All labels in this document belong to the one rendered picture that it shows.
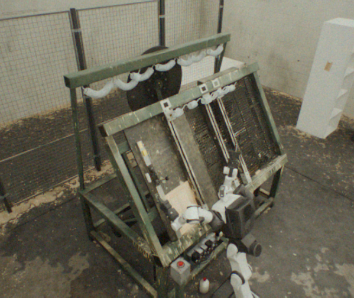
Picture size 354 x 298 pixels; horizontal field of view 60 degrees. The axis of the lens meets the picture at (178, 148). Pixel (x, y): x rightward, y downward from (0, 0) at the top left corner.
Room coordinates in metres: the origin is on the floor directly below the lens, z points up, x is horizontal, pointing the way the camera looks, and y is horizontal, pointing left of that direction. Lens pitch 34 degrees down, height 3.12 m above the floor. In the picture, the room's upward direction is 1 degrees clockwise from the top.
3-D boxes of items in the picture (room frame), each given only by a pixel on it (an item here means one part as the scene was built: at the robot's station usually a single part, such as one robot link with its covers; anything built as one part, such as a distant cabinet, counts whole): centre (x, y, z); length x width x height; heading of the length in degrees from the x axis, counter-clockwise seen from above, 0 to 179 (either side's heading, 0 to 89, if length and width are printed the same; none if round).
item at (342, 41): (5.48, -2.81, 1.03); 0.61 x 0.58 x 2.05; 134
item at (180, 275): (1.56, -0.03, 0.84); 0.12 x 0.12 x 0.18; 46
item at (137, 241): (2.90, -0.13, 0.41); 2.20 x 1.38 x 0.83; 136
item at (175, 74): (3.11, 0.24, 1.85); 0.80 x 0.06 x 0.80; 136
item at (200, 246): (1.92, -0.29, 0.69); 0.50 x 0.14 x 0.24; 136
